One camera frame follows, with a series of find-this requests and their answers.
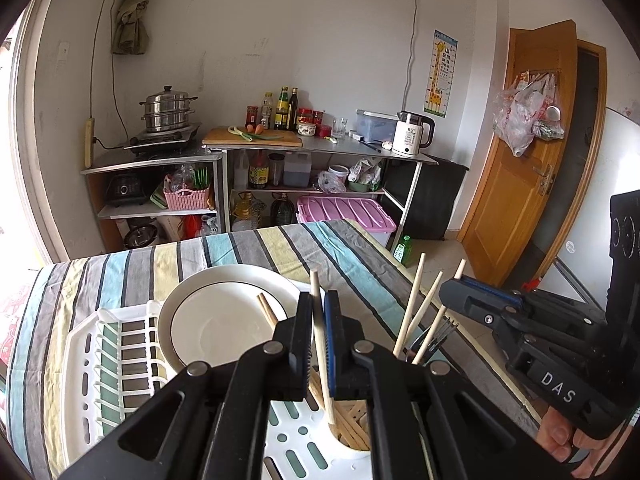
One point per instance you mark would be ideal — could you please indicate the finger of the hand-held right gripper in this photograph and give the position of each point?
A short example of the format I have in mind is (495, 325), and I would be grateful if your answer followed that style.
(470, 302)
(550, 350)

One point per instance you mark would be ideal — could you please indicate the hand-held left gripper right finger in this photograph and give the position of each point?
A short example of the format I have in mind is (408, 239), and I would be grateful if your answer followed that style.
(330, 345)

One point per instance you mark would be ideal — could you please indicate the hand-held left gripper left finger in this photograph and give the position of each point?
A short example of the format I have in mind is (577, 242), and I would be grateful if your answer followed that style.
(300, 350)

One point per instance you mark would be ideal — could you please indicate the metal fork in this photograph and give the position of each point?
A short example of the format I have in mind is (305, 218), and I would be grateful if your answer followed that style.
(442, 332)

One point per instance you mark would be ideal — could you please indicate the bunch of wooden chopsticks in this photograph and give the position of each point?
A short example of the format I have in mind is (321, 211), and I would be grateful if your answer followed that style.
(352, 432)

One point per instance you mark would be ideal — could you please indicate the person's right hand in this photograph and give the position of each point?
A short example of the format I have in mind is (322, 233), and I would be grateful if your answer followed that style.
(555, 435)

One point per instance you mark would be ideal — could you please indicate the white bowl with dark rim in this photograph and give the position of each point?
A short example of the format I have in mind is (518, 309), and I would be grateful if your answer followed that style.
(167, 310)
(220, 325)

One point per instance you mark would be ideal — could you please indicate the small green bottle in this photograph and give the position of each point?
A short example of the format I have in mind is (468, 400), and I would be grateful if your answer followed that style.
(402, 252)

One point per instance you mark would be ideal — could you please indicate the wooden door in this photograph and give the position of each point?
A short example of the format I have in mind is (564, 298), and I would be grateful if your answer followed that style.
(510, 210)

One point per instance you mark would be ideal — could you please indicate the storage box with pink lid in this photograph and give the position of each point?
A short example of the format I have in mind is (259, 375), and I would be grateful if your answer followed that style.
(345, 212)

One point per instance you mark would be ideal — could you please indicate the dark oil bottle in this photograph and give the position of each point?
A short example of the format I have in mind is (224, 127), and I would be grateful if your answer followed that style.
(282, 210)

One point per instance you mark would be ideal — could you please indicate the yellow oil bottle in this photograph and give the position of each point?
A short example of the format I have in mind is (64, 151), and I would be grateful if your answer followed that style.
(243, 210)

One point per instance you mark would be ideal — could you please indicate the crumpled plastic bags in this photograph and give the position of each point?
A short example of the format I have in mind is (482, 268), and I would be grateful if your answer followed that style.
(365, 175)

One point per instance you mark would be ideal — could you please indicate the small white bucket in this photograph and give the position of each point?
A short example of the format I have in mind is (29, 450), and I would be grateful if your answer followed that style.
(338, 176)

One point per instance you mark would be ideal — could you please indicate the white electric kettle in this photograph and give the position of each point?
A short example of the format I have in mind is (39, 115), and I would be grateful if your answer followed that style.
(407, 137)

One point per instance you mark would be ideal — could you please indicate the plastic jug of dark liquid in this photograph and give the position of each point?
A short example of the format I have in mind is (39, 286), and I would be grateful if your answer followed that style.
(297, 171)

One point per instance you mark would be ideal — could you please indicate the dark glass jar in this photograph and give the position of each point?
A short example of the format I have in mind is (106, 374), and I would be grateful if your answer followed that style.
(276, 171)

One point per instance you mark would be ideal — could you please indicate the white plastic bottle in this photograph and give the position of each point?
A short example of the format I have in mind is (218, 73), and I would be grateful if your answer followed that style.
(240, 172)

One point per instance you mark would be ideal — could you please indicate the pink woven basket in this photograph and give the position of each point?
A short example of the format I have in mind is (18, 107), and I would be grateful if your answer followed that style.
(187, 200)

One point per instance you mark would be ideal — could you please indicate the striped tablecloth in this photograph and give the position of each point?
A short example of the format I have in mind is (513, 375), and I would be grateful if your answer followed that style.
(125, 270)

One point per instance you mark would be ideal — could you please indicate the hanging plastic bags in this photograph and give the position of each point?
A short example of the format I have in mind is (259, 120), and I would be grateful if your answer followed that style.
(522, 115)

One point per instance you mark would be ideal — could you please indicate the steel cooking pot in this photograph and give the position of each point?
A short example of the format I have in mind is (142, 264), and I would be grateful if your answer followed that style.
(141, 236)

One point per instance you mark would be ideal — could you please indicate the tall metal shelf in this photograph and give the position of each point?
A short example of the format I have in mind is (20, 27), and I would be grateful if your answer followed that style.
(325, 146)

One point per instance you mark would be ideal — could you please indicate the clear plastic container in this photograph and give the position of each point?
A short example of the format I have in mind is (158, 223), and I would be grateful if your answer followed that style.
(375, 127)

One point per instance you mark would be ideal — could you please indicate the clear drinking glass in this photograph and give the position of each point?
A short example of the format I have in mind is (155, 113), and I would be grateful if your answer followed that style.
(339, 129)

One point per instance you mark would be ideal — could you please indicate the green onion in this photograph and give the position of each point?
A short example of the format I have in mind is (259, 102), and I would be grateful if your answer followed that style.
(265, 136)

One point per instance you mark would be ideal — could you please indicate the white plastic dish rack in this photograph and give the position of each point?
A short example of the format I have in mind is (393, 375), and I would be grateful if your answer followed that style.
(80, 350)

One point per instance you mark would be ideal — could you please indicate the red lidded jar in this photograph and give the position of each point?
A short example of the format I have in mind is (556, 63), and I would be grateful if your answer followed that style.
(318, 122)
(305, 115)

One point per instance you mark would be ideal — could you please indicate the orange carrot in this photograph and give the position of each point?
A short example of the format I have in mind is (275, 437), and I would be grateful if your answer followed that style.
(257, 129)

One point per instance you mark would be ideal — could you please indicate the wooden cutting board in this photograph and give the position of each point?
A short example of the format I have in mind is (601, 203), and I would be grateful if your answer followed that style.
(225, 137)

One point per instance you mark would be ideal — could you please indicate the small red sauce jar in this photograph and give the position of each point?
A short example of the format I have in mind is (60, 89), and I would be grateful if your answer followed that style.
(252, 117)

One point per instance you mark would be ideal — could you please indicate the dark sauce bottle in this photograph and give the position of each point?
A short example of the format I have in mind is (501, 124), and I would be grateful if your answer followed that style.
(294, 110)

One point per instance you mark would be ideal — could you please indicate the black blender base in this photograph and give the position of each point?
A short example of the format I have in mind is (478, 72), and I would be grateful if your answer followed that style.
(124, 190)

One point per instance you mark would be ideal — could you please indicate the clear bottle with yellow cap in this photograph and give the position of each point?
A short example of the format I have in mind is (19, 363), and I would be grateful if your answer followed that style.
(267, 112)

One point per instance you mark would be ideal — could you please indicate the green bottle with yellow label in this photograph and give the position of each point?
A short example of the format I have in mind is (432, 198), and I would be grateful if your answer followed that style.
(282, 110)

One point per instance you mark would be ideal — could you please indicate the low metal shelf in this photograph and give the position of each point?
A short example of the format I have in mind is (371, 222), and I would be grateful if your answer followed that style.
(150, 162)

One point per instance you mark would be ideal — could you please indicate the black induction stove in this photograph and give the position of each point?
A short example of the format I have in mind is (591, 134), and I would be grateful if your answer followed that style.
(160, 140)

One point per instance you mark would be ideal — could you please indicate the stainless steel steamer pot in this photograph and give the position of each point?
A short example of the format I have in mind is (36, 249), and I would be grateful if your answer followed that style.
(167, 110)

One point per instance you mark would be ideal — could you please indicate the beige power strip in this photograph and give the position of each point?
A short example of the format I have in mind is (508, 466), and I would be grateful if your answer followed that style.
(89, 142)

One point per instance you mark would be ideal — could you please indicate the sliding glass door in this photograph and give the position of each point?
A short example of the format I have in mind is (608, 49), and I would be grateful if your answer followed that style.
(30, 110)

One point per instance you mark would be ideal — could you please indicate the olive cloth bundle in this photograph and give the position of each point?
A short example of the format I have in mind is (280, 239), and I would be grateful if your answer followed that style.
(131, 20)

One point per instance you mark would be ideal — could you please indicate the giraffe wall poster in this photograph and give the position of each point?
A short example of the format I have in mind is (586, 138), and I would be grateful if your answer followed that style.
(440, 75)

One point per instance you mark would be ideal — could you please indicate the white wall switch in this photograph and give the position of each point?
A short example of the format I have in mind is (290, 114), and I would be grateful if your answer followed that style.
(63, 52)

